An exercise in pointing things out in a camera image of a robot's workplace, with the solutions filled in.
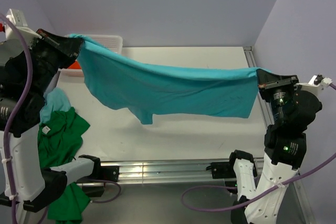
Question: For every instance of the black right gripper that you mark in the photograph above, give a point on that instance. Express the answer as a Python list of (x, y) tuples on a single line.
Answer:
[(268, 81)]

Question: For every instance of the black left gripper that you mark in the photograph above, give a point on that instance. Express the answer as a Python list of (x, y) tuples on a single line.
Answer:
[(69, 48)]

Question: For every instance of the white perforated plastic basket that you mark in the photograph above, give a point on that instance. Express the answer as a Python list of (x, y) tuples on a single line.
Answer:
[(113, 42)]

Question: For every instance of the teal t-shirt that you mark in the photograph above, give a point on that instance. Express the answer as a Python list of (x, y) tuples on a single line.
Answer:
[(146, 90)]

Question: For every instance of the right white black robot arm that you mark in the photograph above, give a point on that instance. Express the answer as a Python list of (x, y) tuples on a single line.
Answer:
[(294, 106)]

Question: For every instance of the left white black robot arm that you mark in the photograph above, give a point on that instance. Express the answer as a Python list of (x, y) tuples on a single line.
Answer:
[(29, 61)]

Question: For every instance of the orange rolled t-shirt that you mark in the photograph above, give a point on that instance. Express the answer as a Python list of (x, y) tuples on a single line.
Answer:
[(75, 66)]

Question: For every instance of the light aqua t-shirt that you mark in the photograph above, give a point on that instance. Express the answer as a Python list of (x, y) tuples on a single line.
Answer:
[(55, 100)]

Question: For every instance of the green t-shirt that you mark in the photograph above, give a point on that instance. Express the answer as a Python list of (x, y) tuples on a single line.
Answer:
[(59, 139)]

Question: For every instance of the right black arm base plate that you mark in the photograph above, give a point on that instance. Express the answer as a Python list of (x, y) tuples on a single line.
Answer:
[(221, 170)]

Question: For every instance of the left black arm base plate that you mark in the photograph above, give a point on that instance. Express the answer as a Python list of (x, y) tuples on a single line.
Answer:
[(94, 189)]

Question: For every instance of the aluminium extrusion frame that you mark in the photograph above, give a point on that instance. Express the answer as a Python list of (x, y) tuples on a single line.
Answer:
[(156, 162)]

